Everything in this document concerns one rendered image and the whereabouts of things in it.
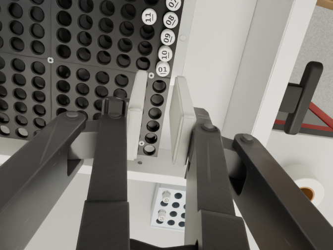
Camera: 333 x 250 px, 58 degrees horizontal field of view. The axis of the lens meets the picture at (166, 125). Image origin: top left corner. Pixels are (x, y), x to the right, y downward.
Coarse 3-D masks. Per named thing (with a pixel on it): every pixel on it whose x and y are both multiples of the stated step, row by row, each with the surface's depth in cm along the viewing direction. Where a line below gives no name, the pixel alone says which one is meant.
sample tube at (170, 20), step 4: (168, 12) 25; (172, 12) 25; (164, 16) 25; (168, 16) 25; (172, 16) 25; (176, 16) 25; (164, 20) 25; (168, 20) 25; (172, 20) 25; (176, 20) 25; (168, 24) 25; (172, 24) 25; (176, 24) 25
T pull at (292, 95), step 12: (312, 72) 27; (288, 84) 28; (300, 84) 28; (312, 84) 27; (288, 96) 28; (300, 96) 28; (312, 96) 28; (288, 108) 29; (300, 108) 29; (288, 120) 30; (300, 120) 29; (288, 132) 30
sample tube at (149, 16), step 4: (148, 8) 25; (144, 12) 25; (148, 12) 25; (152, 12) 25; (144, 16) 25; (148, 16) 25; (152, 16) 25; (156, 16) 25; (144, 20) 25; (148, 20) 25; (152, 20) 25; (148, 24) 25
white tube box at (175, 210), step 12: (156, 192) 49; (180, 192) 47; (156, 204) 48; (168, 204) 48; (180, 204) 48; (156, 216) 49; (168, 216) 49; (180, 216) 50; (168, 228) 50; (180, 228) 51
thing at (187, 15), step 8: (184, 0) 30; (192, 0) 30; (184, 8) 30; (192, 8) 30; (184, 16) 31; (192, 16) 31; (184, 24) 31; (184, 32) 31; (184, 40) 32; (176, 48) 32; (184, 48) 32; (176, 56) 33; (184, 56) 33; (176, 64) 33; (176, 72) 33
